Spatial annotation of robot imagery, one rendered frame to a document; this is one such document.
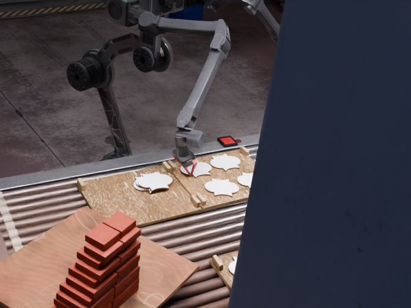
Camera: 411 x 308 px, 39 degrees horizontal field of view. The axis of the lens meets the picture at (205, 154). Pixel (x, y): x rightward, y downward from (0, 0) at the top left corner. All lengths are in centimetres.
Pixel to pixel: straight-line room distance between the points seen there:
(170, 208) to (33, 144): 236
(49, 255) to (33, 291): 16
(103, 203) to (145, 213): 17
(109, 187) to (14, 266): 67
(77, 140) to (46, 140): 23
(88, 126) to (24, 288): 304
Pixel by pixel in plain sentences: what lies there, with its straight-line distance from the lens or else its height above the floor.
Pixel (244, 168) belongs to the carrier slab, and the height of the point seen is 94.
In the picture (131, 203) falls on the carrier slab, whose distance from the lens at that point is 237.
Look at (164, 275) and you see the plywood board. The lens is 191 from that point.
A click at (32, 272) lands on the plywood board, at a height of 104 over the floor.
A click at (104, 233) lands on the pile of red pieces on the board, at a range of 163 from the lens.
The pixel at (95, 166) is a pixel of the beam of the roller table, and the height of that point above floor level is 92.
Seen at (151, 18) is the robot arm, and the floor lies 148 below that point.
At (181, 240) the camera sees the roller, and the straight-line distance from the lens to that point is 224.
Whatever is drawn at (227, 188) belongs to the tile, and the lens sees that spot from 250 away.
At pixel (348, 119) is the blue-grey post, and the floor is 228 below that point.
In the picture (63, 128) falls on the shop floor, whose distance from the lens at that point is 477.
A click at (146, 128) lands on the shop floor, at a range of 482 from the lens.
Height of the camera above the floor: 235
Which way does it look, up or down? 31 degrees down
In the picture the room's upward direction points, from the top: 8 degrees clockwise
